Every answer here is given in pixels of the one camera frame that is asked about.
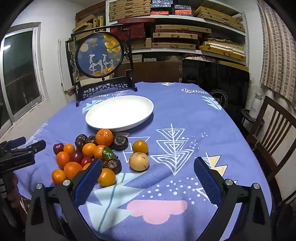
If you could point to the white oval plate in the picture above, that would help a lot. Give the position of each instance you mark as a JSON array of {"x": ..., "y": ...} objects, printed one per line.
[{"x": 119, "y": 113}]

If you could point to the small black round stand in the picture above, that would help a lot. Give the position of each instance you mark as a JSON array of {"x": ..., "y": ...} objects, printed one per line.
[{"x": 246, "y": 115}]

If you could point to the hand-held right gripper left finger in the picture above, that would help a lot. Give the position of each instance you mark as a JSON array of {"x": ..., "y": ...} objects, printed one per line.
[{"x": 89, "y": 180}]

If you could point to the large tangerine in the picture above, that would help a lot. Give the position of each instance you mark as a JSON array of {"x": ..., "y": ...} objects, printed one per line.
[{"x": 104, "y": 137}]

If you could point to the stack of blue orange boxes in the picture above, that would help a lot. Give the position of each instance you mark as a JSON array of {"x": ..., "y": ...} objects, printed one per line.
[{"x": 171, "y": 8}]

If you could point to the stack of red lacquer boxes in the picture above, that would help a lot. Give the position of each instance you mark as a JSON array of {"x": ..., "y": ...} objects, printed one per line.
[{"x": 136, "y": 27}]

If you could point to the tangerine with green leaf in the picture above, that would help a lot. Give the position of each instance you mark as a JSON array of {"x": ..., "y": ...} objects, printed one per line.
[{"x": 100, "y": 152}]

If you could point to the dark red plum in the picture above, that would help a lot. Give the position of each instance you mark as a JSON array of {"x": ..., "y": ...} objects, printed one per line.
[
  {"x": 86, "y": 161},
  {"x": 76, "y": 156},
  {"x": 58, "y": 148}
]

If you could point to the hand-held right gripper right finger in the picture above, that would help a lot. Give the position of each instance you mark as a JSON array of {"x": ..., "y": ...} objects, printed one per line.
[{"x": 207, "y": 180}]

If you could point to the yellow-orange round fruit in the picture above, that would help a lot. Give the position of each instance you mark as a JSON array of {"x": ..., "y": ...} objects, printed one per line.
[
  {"x": 106, "y": 177},
  {"x": 140, "y": 146}
]

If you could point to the blue printed tablecloth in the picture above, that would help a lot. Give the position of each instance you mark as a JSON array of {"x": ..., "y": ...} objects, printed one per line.
[{"x": 175, "y": 157}]

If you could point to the white metal shelf unit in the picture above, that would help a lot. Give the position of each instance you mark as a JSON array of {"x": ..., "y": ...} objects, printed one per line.
[{"x": 175, "y": 17}]

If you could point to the tan passion fruit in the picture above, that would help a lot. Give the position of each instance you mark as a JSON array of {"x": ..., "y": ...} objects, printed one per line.
[{"x": 138, "y": 161}]

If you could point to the brown wooden chair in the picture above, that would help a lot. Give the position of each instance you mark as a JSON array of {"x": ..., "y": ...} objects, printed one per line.
[{"x": 259, "y": 143}]

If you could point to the stack of woven boxes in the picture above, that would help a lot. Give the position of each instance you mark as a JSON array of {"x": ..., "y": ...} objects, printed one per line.
[{"x": 129, "y": 10}]

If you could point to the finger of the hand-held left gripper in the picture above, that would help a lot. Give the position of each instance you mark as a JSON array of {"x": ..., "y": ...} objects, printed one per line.
[
  {"x": 35, "y": 146},
  {"x": 17, "y": 141}
]

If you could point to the checked curtain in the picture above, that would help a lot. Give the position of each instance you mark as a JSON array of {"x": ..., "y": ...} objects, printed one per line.
[{"x": 277, "y": 46}]

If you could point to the dark brown mangosteen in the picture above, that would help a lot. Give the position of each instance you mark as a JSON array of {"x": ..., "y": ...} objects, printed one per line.
[
  {"x": 91, "y": 139},
  {"x": 80, "y": 141},
  {"x": 120, "y": 142},
  {"x": 112, "y": 165}
]

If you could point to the round embroidered screen on stand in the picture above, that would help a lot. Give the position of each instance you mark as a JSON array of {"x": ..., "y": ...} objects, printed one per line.
[{"x": 98, "y": 55}]

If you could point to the window with white frame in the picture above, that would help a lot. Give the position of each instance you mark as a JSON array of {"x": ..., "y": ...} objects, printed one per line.
[{"x": 20, "y": 69}]

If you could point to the white thermos jug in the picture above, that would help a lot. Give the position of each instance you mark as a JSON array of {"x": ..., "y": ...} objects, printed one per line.
[{"x": 255, "y": 106}]

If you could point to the person's left hand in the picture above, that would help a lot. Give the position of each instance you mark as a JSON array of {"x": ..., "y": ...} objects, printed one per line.
[{"x": 12, "y": 190}]

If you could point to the small orange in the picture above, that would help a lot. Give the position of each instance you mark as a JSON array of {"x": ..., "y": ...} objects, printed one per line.
[
  {"x": 58, "y": 176},
  {"x": 62, "y": 159},
  {"x": 72, "y": 170},
  {"x": 69, "y": 148},
  {"x": 86, "y": 166},
  {"x": 88, "y": 149}
]

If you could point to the stack of wooden frames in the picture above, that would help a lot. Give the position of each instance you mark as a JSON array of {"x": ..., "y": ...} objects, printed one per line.
[{"x": 89, "y": 23}]

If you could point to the stack of flat wooden boxes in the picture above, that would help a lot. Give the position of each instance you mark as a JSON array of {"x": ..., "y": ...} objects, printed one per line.
[{"x": 175, "y": 35}]

